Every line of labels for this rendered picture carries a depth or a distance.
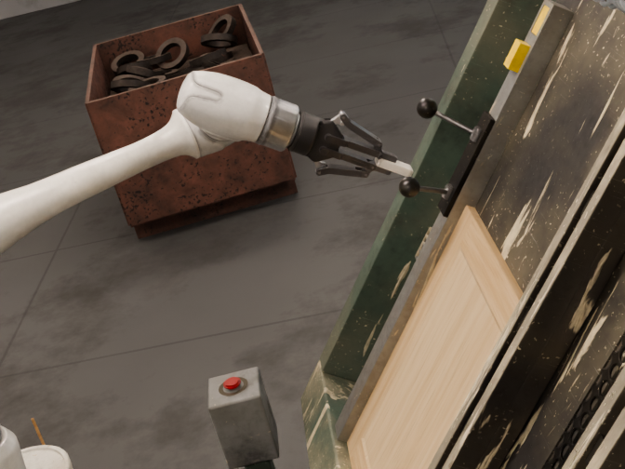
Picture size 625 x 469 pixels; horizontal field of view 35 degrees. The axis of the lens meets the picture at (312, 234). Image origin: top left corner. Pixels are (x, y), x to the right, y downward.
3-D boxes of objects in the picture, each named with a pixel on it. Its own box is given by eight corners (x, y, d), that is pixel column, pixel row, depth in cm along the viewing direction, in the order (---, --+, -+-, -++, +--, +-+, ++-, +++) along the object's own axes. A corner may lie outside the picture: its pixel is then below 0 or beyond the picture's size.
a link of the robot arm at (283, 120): (253, 132, 185) (283, 143, 186) (255, 150, 177) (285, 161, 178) (271, 88, 182) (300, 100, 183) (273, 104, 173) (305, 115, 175)
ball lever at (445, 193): (442, 195, 187) (391, 190, 178) (451, 178, 185) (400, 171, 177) (455, 207, 184) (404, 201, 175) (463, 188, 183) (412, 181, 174)
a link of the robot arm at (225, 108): (277, 86, 175) (261, 98, 187) (193, 55, 171) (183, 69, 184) (259, 143, 174) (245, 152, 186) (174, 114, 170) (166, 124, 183)
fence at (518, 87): (352, 430, 209) (334, 424, 208) (565, 6, 173) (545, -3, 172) (354, 445, 204) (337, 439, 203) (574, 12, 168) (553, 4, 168)
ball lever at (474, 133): (481, 144, 181) (417, 112, 185) (489, 126, 180) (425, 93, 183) (475, 148, 178) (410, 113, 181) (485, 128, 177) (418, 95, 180)
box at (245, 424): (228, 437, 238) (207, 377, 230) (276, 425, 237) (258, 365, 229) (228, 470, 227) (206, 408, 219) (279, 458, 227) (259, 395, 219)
